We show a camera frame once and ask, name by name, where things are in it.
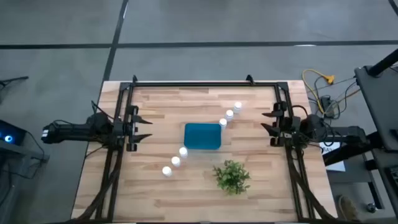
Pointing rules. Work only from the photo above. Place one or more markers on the black tripod legs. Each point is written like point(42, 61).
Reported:
point(14, 80)

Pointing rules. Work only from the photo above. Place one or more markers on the metal caster wheel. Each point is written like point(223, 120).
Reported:
point(372, 208)

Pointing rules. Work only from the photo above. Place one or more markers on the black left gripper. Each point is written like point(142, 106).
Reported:
point(130, 130)

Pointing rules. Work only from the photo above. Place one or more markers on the grey metal stand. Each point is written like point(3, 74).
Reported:
point(21, 152)

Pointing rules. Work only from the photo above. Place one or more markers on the black metal rig frame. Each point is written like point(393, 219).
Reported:
point(202, 84)

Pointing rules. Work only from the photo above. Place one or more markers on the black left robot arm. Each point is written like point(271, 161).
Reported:
point(71, 130)

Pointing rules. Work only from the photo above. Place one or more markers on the black slanted pole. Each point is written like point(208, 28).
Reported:
point(384, 63)

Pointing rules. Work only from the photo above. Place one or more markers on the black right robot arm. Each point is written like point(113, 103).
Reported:
point(342, 135)

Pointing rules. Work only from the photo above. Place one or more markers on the black power strip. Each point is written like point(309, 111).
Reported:
point(326, 104)

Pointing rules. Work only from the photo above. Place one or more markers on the dark grey cart panel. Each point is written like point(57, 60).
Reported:
point(377, 105)

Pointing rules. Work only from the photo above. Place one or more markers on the green plant in white pot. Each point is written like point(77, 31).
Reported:
point(231, 177)

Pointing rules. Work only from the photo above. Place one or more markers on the teal plastic basket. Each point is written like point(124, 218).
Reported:
point(202, 136)

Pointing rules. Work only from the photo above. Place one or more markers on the white pill bottle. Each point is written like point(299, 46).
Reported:
point(237, 105)
point(183, 152)
point(167, 171)
point(229, 114)
point(175, 160)
point(223, 122)

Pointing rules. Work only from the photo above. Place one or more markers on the person's shoe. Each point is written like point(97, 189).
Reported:
point(347, 208)

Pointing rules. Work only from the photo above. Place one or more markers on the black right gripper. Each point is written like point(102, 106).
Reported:
point(287, 127)

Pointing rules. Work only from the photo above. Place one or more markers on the white paper sheet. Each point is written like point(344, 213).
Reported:
point(337, 165)

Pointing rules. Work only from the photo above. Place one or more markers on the black computer with blue light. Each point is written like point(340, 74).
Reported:
point(11, 133)

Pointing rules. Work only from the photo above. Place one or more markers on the black cart leg frame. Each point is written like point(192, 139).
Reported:
point(351, 152)

